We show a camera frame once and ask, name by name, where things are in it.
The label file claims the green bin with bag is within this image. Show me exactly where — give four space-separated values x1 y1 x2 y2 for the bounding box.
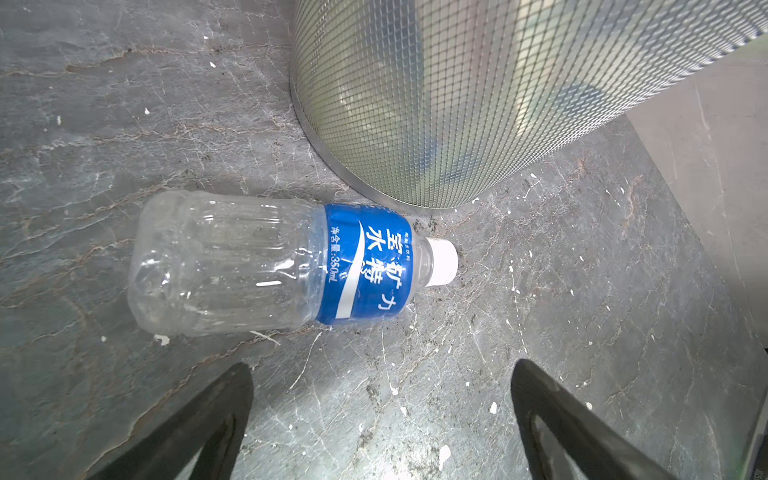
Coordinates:
290 1 767 210

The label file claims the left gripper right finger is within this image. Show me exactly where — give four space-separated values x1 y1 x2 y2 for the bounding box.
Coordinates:
511 359 673 479

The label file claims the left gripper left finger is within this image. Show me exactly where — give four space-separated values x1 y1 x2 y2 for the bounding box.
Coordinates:
91 363 253 479

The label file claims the clear bottle blue label top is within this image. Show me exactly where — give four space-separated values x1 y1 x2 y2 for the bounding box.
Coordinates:
127 190 458 336

